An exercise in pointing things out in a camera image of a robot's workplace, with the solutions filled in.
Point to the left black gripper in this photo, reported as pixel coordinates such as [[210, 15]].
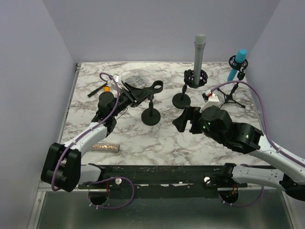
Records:
[[141, 95]]

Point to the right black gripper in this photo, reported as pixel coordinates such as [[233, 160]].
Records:
[[190, 112]]

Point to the black round-base mic stand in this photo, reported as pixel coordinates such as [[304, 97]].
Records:
[[151, 116]]

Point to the glitter handle microphone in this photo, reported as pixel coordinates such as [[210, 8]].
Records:
[[105, 147]]

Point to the tall grey microphone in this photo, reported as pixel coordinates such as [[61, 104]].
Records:
[[199, 45]]

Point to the blue microphone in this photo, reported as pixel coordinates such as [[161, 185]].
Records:
[[237, 62]]

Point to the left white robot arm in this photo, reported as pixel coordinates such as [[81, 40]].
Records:
[[62, 168]]

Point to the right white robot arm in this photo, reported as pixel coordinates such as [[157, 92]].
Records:
[[288, 170]]

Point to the clear plastic screw box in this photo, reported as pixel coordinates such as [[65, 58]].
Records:
[[135, 78]]

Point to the orange utility knife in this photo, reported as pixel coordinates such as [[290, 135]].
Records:
[[107, 89]]

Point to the black shock-mount mic stand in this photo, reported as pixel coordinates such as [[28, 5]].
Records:
[[181, 100]]

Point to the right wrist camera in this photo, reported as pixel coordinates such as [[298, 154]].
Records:
[[210, 99]]

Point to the black T-handle tool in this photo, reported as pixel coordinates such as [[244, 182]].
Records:
[[96, 90]]

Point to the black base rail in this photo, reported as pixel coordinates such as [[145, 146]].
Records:
[[164, 181]]

